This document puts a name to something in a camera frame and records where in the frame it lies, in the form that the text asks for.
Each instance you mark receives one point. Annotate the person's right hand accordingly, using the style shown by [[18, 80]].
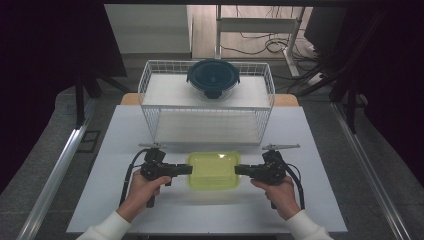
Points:
[[281, 198]]

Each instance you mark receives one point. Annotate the black stand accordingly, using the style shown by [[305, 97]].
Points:
[[350, 106], [80, 100]]

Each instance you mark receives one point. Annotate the white desk frame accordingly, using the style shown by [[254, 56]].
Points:
[[256, 25]]

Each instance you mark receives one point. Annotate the round dark lidded container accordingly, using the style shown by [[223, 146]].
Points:
[[213, 76]]

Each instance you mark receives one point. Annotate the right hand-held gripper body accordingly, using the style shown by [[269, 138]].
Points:
[[271, 171]]

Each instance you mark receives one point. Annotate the dark curtain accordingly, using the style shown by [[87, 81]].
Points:
[[400, 83], [40, 66]]

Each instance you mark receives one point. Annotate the person's left hand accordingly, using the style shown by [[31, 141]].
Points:
[[140, 193]]

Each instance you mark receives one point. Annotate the white power strip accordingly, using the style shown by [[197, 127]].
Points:
[[314, 78]]

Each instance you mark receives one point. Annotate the metal rail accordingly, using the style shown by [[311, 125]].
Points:
[[366, 166], [56, 176]]

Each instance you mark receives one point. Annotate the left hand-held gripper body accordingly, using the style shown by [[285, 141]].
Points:
[[153, 168]]

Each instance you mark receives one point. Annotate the green rectangular plastic container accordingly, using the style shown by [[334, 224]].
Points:
[[213, 171]]

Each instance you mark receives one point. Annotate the wooden table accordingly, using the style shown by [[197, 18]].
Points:
[[128, 99]]

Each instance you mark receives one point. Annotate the white cabinet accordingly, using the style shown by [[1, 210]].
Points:
[[150, 30]]

